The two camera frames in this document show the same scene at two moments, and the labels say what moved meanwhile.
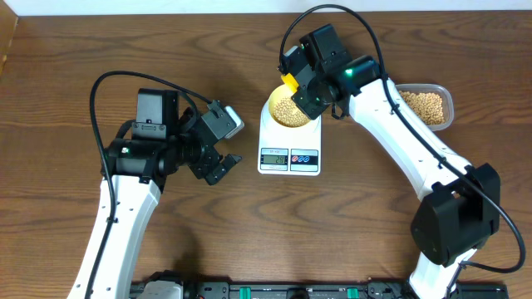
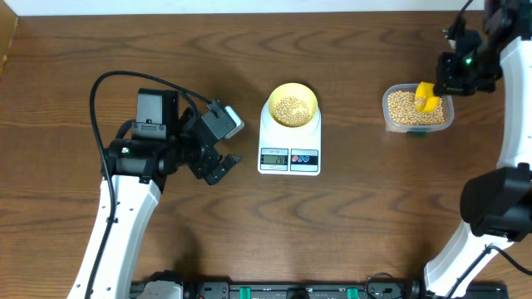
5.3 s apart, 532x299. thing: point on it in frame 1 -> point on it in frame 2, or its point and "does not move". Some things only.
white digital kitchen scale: [284, 150] does not move
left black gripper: [210, 158] does not move
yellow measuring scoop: [288, 79] -> [426, 90]
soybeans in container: [428, 105] does not move
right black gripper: [309, 109] -> [447, 85]
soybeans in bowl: [288, 113] does not move
